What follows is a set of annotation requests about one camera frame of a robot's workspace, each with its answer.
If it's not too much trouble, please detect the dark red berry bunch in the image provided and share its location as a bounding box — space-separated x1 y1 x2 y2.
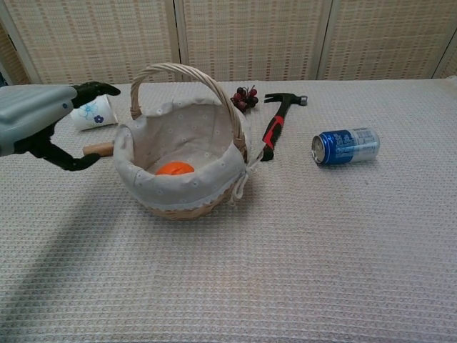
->
230 84 259 112

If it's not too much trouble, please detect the black red claw hammer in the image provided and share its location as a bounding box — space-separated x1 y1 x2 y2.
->
260 92 308 161

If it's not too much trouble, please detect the beige waffle tablecloth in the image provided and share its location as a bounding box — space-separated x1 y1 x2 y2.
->
0 76 457 343

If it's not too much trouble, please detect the woven bamboo folding screen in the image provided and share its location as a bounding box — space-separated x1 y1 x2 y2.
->
0 0 457 86

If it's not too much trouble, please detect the orange fruit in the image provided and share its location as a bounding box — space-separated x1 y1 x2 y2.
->
155 160 196 177

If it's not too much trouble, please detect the wicker basket with cloth liner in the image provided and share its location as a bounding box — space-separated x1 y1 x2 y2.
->
112 62 264 220

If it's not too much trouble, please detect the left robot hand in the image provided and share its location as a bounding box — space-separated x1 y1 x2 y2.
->
0 81 121 172

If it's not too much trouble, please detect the floral paper cup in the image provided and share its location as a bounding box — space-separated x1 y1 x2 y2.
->
69 94 119 131

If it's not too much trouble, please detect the wooden cylinder stick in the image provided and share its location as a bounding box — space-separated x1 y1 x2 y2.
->
82 141 116 157

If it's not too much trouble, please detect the blue soda can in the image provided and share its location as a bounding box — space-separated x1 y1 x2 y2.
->
311 127 381 166

